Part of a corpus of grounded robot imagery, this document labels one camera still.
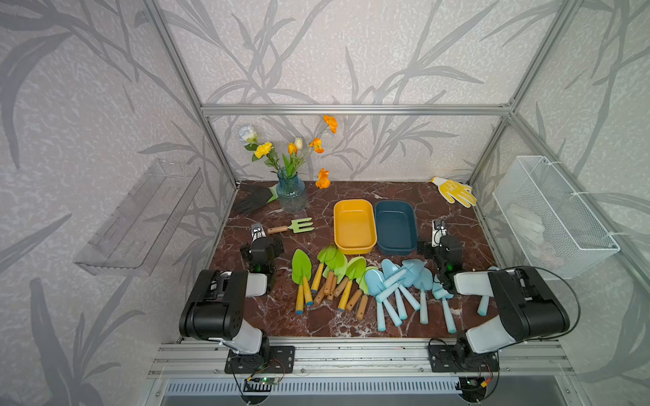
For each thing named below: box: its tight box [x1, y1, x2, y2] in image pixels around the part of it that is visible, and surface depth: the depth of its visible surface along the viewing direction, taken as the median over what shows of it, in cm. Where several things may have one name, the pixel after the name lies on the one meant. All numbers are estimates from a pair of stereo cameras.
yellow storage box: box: [333, 198, 378, 255], surface depth 105 cm
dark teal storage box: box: [374, 200, 418, 256], surface depth 107 cm
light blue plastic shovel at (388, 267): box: [381, 258, 408, 321], surface depth 88 cm
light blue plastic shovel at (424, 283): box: [414, 267, 434, 325], surface depth 86 cm
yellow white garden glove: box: [429, 176, 478, 209], surface depth 118 cm
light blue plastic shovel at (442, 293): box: [432, 276, 458, 335], surface depth 82 cm
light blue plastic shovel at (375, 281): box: [365, 268, 387, 332], surface depth 88 cm
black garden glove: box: [231, 183, 274, 214], surface depth 115 cm
